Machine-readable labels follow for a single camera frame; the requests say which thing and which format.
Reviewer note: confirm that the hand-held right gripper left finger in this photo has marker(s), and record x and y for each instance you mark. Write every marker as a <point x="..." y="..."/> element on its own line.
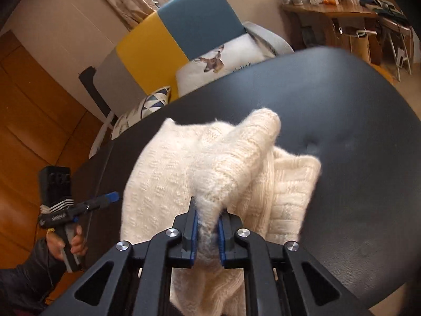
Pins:
<point x="194" y="233"/>

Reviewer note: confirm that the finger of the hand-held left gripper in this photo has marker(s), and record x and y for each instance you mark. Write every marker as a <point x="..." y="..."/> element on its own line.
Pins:
<point x="105" y="199"/>

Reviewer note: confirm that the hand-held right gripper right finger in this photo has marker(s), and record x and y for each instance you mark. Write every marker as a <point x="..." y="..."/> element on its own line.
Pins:
<point x="221" y="240"/>

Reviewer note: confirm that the cream knit sweater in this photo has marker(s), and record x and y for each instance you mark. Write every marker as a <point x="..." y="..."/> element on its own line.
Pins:
<point x="158" y="177"/>

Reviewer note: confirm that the person's left forearm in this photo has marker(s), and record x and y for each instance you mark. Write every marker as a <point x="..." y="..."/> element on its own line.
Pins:
<point x="26" y="276"/>

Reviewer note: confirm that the person's left hand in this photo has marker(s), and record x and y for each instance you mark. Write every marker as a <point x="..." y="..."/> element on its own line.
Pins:
<point x="54" y="242"/>

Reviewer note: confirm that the cat print geometric pillow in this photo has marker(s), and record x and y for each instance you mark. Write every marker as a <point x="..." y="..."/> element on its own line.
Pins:
<point x="148" y="103"/>

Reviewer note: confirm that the grey yellow blue sofa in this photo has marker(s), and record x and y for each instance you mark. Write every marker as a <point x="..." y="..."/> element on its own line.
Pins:
<point x="144" y="49"/>

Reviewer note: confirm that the deer print pillow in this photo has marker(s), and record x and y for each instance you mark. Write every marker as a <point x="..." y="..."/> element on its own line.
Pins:
<point x="236" y="52"/>

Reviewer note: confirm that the brown paper bag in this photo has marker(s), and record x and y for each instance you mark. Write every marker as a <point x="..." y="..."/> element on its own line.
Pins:
<point x="360" y="47"/>

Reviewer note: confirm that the white folding rack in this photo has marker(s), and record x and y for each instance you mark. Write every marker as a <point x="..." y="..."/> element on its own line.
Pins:
<point x="403" y="59"/>

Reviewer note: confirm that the oranges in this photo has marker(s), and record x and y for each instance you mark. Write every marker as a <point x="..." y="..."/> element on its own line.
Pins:
<point x="330" y="2"/>

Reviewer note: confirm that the wooden side desk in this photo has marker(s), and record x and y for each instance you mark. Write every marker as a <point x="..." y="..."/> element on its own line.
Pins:
<point x="345" y="9"/>

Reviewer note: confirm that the dark green clothing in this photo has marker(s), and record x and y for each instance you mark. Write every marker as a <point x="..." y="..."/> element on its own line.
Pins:
<point x="388" y="10"/>

